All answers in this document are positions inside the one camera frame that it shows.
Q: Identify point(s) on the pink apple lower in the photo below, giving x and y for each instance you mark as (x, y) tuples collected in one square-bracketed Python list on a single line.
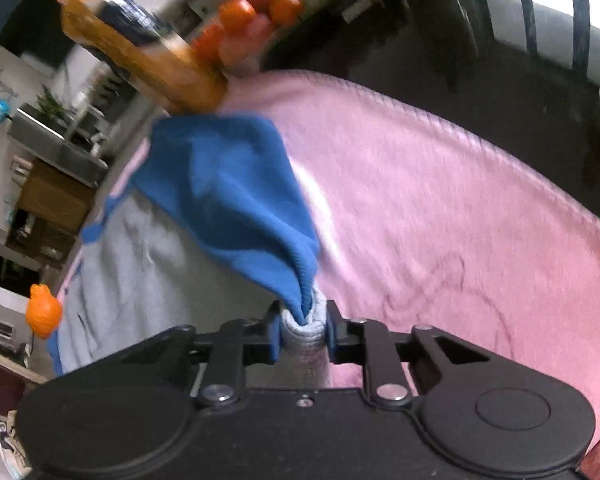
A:
[(235, 49)]

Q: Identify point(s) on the small orange toy figure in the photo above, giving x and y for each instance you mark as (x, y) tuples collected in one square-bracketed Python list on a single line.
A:
[(43, 311)]

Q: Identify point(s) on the orange tangerine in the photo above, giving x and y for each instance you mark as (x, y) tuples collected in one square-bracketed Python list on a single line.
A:
[(236, 15), (285, 13)]

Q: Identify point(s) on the orange juice bottle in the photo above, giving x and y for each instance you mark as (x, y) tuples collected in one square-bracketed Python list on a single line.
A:
[(149, 52)]

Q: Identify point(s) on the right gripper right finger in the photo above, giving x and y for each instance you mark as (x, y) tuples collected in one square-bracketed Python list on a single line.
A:
[(373, 347)]

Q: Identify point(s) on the grey and blue sweater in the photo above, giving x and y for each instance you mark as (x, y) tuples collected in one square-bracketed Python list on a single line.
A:
[(212, 226)]

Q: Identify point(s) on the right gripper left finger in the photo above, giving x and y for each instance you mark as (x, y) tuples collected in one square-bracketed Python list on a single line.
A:
[(228, 353)]

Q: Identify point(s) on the brown wooden cabinet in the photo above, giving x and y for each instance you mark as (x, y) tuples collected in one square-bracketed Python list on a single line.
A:
[(49, 215)]

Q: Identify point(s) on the pink towel cloth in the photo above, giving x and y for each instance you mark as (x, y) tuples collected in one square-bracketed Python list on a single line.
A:
[(421, 222)]

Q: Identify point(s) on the orange tangerine right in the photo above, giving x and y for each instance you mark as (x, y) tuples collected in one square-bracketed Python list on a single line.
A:
[(285, 13)]

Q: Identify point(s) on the green potted plant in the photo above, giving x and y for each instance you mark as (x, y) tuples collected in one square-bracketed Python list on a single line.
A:
[(51, 108)]

